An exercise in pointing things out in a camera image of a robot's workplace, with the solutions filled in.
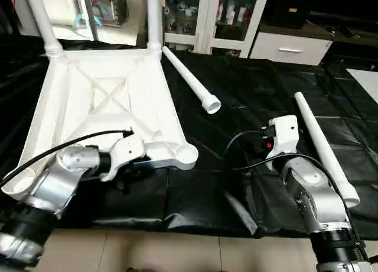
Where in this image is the white plastic table top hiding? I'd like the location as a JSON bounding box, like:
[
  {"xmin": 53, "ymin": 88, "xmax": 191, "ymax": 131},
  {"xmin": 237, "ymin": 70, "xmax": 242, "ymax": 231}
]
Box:
[{"xmin": 1, "ymin": 44, "xmax": 200, "ymax": 200}]

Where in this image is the white plastic table leg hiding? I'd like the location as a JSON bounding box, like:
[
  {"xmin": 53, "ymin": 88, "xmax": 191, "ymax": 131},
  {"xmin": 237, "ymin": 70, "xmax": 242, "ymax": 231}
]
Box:
[
  {"xmin": 22, "ymin": 0, "xmax": 65, "ymax": 57},
  {"xmin": 162, "ymin": 45, "xmax": 222, "ymax": 115},
  {"xmin": 294, "ymin": 92, "xmax": 360, "ymax": 209},
  {"xmin": 146, "ymin": 0, "xmax": 164, "ymax": 55}
]

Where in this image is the black work mat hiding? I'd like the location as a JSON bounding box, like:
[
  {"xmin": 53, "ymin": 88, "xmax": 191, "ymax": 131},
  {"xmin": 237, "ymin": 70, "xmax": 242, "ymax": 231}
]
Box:
[{"xmin": 0, "ymin": 34, "xmax": 378, "ymax": 240}]

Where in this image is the white drawer unit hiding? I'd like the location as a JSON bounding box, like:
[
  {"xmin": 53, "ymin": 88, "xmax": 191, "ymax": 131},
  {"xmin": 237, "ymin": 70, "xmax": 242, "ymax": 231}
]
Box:
[{"xmin": 249, "ymin": 31, "xmax": 334, "ymax": 66}]

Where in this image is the white glass-door cabinet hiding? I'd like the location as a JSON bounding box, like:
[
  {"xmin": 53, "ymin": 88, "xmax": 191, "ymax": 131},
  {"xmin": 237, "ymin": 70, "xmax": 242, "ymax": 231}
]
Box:
[{"xmin": 161, "ymin": 0, "xmax": 271, "ymax": 55}]

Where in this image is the blue grey floor appliance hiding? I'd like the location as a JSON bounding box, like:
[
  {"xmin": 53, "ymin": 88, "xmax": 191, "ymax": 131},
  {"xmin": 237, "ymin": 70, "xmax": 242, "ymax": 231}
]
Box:
[{"xmin": 74, "ymin": 0, "xmax": 127, "ymax": 28}]

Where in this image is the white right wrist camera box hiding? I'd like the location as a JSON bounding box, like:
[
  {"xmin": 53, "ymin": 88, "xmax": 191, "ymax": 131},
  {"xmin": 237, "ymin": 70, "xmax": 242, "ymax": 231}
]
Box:
[{"xmin": 263, "ymin": 115, "xmax": 299, "ymax": 172}]

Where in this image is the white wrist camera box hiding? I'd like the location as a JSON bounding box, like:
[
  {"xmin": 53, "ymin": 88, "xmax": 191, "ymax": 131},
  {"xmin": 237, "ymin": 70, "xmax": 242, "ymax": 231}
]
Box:
[
  {"xmin": 99, "ymin": 133, "xmax": 147, "ymax": 183},
  {"xmin": 263, "ymin": 115, "xmax": 299, "ymax": 172}
]

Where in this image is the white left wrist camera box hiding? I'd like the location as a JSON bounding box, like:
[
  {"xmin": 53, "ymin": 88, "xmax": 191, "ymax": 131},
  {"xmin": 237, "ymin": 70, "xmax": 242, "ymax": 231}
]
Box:
[{"xmin": 99, "ymin": 133, "xmax": 147, "ymax": 183}]

